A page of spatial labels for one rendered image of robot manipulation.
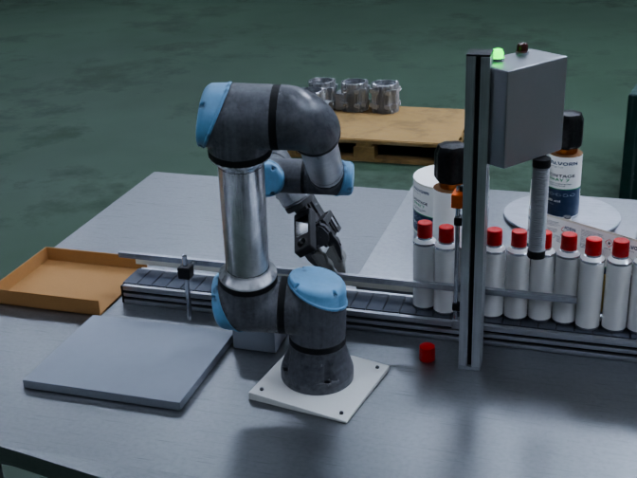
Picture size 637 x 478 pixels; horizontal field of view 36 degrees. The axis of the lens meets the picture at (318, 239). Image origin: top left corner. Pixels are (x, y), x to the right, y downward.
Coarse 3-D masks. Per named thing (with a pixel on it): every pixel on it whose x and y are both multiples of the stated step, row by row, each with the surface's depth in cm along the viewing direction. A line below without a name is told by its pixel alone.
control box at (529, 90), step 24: (504, 72) 179; (528, 72) 182; (552, 72) 186; (504, 96) 181; (528, 96) 184; (552, 96) 188; (504, 120) 183; (528, 120) 186; (552, 120) 191; (504, 144) 184; (528, 144) 188; (552, 144) 193; (504, 168) 186
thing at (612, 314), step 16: (624, 240) 203; (624, 256) 203; (608, 272) 206; (624, 272) 204; (608, 288) 207; (624, 288) 205; (608, 304) 208; (624, 304) 207; (608, 320) 209; (624, 320) 208
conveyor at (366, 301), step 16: (144, 272) 245; (160, 272) 245; (176, 272) 245; (176, 288) 237; (192, 288) 236; (208, 288) 236; (352, 304) 225; (368, 304) 226; (384, 304) 225; (400, 304) 225; (496, 320) 216; (528, 320) 216; (608, 336) 208; (624, 336) 208
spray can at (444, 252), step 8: (448, 224) 214; (440, 232) 213; (448, 232) 212; (440, 240) 214; (448, 240) 213; (440, 248) 213; (448, 248) 213; (440, 256) 214; (448, 256) 213; (440, 264) 215; (448, 264) 214; (440, 272) 215; (448, 272) 215; (440, 280) 216; (448, 280) 216; (440, 296) 218; (448, 296) 217; (440, 304) 218; (448, 304) 218; (440, 312) 219; (448, 312) 219
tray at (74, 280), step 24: (24, 264) 255; (48, 264) 263; (72, 264) 263; (96, 264) 262; (120, 264) 260; (0, 288) 246; (24, 288) 250; (48, 288) 249; (72, 288) 249; (96, 288) 248; (96, 312) 235
